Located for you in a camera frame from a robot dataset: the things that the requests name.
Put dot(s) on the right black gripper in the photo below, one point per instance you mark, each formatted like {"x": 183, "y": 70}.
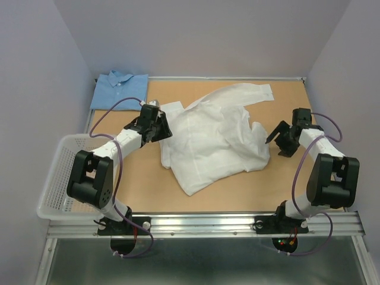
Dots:
{"x": 286, "y": 150}

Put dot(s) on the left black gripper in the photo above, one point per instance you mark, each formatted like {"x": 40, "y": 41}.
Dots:
{"x": 165, "y": 131}

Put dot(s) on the white long sleeve shirt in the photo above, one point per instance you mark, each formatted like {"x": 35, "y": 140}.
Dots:
{"x": 213, "y": 137}

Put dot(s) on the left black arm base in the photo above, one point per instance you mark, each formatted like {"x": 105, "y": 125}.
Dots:
{"x": 126, "y": 241}

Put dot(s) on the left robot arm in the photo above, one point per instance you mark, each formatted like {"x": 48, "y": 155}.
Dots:
{"x": 92, "y": 179}

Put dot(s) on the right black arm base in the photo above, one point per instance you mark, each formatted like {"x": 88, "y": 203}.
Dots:
{"x": 285, "y": 231}

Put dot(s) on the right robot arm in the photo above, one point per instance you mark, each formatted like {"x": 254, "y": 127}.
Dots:
{"x": 333, "y": 180}

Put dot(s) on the folded blue shirt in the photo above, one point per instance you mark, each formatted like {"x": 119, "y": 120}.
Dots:
{"x": 115, "y": 86}

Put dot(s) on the white plastic basket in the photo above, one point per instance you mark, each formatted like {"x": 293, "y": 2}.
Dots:
{"x": 54, "y": 203}

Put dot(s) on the metal front panel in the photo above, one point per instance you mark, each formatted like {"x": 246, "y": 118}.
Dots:
{"x": 344, "y": 260}

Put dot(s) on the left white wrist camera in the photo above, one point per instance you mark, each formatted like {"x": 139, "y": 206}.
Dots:
{"x": 154, "y": 103}

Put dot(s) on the aluminium mounting rail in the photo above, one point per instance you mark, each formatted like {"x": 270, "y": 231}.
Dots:
{"x": 230, "y": 225}

